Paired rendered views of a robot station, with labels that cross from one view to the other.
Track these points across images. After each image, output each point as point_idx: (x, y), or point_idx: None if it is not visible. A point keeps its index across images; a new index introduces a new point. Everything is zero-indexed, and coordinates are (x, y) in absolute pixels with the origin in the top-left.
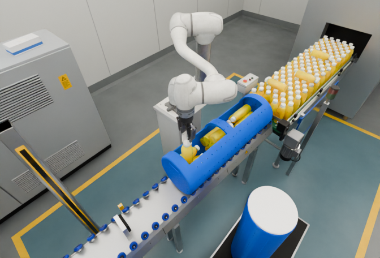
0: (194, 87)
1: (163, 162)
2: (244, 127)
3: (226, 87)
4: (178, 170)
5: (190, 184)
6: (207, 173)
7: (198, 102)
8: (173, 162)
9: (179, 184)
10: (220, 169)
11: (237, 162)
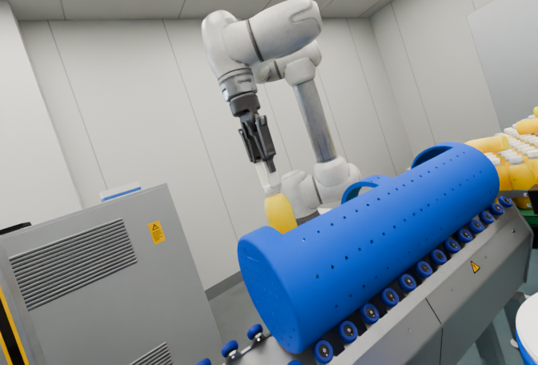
0: (230, 18)
1: (242, 267)
2: (423, 176)
3: (289, 0)
4: (255, 251)
5: (287, 282)
6: (341, 266)
7: (244, 41)
8: (245, 236)
9: (279, 321)
10: (406, 298)
11: (459, 293)
